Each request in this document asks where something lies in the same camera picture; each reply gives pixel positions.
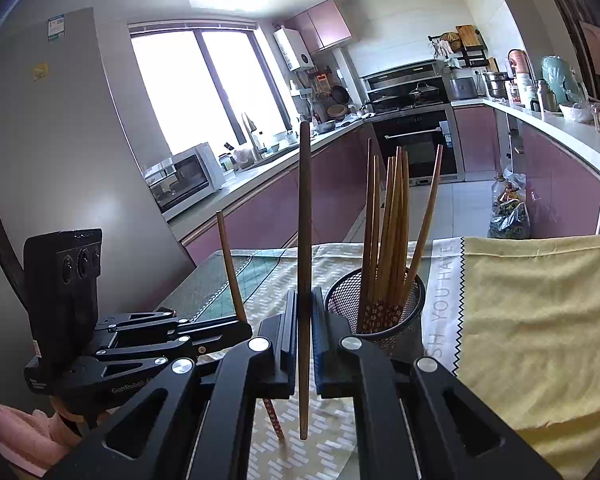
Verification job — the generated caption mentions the white bowl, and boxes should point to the white bowl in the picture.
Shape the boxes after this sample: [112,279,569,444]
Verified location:
[559,102,596,124]

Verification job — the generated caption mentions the pink kettle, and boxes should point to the pink kettle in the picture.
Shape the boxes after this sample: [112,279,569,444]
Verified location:
[507,48,532,81]

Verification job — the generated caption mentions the white water heater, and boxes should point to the white water heater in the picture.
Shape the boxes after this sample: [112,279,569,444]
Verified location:
[273,26,315,72]

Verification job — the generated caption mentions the kitchen window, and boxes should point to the kitchen window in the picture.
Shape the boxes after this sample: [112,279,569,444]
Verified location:
[128,22,293,162]

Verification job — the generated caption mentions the steel kitchen faucet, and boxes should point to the steel kitchen faucet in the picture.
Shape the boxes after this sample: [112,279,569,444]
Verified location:
[240,112,264,157]

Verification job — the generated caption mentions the black steel range hood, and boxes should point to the black steel range hood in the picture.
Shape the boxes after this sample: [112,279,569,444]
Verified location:
[360,59,449,107]

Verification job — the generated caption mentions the black built-in oven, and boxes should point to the black built-in oven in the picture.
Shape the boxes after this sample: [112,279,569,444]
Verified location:
[371,109,464,184]

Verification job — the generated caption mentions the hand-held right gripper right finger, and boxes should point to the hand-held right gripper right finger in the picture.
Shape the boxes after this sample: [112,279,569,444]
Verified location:
[311,289,564,480]

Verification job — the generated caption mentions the bunch of wooden chopsticks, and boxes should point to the bunch of wooden chopsticks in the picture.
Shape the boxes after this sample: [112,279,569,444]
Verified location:
[355,138,445,336]

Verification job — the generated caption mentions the pink upper cabinet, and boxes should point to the pink upper cabinet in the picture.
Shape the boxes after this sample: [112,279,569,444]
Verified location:
[284,0,354,54]

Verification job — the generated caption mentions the dark pot with lid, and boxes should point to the dark pot with lid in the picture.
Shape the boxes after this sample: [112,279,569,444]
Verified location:
[408,81,441,102]

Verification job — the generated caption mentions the black mesh utensil holder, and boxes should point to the black mesh utensil holder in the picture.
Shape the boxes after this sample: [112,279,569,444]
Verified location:
[323,266,427,359]

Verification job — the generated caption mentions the bags of vegetables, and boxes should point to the bags of vegetables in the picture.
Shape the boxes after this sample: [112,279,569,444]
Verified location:
[487,166,532,241]

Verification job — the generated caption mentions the grey refrigerator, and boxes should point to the grey refrigerator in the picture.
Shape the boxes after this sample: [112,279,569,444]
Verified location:
[0,6,197,396]

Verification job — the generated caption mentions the steel thermos flask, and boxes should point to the steel thermos flask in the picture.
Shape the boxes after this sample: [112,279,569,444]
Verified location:
[535,78,559,113]

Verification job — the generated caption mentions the pink peninsula counter cabinet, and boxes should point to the pink peninsula counter cabinet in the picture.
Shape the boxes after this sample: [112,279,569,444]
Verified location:
[451,96,600,239]

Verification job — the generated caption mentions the stainless steel pot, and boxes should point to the stainless steel pot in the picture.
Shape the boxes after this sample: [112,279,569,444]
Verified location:
[482,70,511,99]

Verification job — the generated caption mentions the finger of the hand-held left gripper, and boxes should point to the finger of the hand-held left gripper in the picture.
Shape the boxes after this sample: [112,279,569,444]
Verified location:
[96,310,180,335]
[95,321,254,367]

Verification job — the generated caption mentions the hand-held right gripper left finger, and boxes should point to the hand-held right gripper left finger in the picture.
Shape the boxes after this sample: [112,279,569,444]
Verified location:
[42,290,300,480]

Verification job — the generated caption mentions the wall rack with cutting boards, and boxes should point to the wall rack with cutting boards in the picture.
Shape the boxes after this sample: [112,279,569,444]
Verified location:
[428,24,489,71]

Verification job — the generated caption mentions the white microwave oven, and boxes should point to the white microwave oven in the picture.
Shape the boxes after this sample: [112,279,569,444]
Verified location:
[144,142,226,217]

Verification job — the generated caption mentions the pink sink counter cabinet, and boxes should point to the pink sink counter cabinet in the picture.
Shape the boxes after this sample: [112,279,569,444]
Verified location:
[162,117,377,267]

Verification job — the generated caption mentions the patterned green yellow tablecloth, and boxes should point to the patterned green yellow tablecloth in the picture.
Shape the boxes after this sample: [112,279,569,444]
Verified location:
[155,232,600,480]

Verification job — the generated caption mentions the wooden chopstick red patterned end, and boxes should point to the wooden chopstick red patterned end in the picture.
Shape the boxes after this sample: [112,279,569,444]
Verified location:
[216,211,286,442]
[297,121,314,440]

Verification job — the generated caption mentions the green appliance under plastic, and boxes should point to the green appliance under plastic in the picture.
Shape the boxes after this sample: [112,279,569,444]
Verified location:
[540,54,587,107]

